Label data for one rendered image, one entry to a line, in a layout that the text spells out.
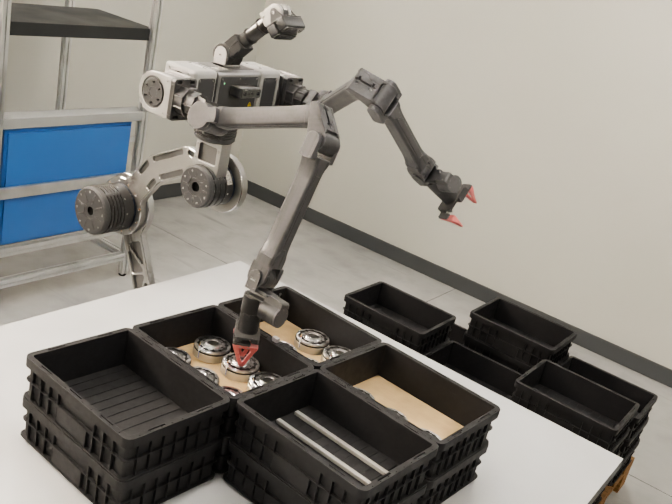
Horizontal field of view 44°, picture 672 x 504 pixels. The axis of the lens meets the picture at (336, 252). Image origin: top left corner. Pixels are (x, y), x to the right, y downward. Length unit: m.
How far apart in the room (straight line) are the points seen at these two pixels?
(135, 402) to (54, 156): 2.20
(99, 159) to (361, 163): 2.10
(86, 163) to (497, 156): 2.47
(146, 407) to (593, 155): 3.50
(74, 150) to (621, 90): 2.95
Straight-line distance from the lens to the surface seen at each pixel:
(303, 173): 2.10
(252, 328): 2.18
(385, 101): 2.38
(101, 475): 1.91
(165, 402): 2.11
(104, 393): 2.12
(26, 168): 4.05
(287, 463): 1.91
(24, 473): 2.07
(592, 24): 5.01
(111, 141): 4.30
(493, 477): 2.39
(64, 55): 4.84
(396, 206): 5.61
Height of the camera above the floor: 1.98
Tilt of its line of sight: 21 degrees down
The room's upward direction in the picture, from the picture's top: 13 degrees clockwise
